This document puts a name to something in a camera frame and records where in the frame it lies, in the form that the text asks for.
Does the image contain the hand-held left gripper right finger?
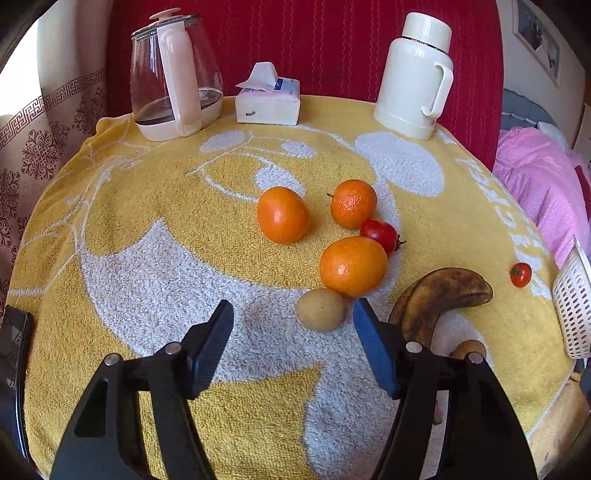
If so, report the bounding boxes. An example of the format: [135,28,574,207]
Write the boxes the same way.
[353,298,539,480]

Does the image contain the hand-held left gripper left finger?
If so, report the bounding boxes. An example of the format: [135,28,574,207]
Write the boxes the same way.
[50,299,235,480]

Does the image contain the large smooth orange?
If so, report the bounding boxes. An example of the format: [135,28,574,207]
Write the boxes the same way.
[257,186,310,245]

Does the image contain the white plastic basket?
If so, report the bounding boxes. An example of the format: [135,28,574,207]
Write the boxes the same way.
[552,235,591,360]

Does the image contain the small yellow potato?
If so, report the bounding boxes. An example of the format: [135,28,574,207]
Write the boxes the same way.
[296,288,347,332]

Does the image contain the large round orange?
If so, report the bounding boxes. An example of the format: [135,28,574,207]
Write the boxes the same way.
[320,236,389,298]

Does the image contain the small tan potato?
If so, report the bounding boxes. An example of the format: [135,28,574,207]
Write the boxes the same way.
[450,339,486,359]

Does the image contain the overripe brown banana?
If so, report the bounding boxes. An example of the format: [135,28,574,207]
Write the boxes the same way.
[388,268,494,352]

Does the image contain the large red tomato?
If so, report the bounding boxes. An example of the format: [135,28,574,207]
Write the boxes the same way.
[359,220,406,254]

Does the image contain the yellow printed towel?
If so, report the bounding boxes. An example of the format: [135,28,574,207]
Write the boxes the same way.
[7,95,575,480]

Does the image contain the small dimpled orange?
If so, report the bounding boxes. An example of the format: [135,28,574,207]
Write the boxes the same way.
[329,179,378,230]

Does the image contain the small red tomato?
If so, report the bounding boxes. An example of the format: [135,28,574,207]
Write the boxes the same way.
[510,262,533,288]

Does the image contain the black phone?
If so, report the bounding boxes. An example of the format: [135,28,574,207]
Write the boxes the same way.
[0,305,35,462]

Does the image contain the pink dotted blanket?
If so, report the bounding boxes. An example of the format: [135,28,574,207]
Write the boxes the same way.
[492,127,591,268]

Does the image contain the white tissue pack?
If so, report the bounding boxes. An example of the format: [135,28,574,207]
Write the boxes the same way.
[235,62,302,126]

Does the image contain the patterned beige curtain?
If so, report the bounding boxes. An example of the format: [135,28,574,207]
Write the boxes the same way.
[0,9,109,287]

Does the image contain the white thermos jug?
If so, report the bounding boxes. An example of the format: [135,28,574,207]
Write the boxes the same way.
[373,12,454,141]

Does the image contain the grey pillow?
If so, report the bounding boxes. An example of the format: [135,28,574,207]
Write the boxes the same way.
[501,88,559,132]

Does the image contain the wooden cabinet door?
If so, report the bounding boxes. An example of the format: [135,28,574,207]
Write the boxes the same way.
[573,104,591,155]

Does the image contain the red quilted cloth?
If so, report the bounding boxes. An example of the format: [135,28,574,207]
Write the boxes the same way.
[105,0,504,172]

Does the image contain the glass kettle with pink handle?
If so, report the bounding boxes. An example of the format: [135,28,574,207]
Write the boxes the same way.
[130,8,225,142]

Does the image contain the framed wall picture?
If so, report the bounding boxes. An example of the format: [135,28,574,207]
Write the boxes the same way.
[512,0,561,86]

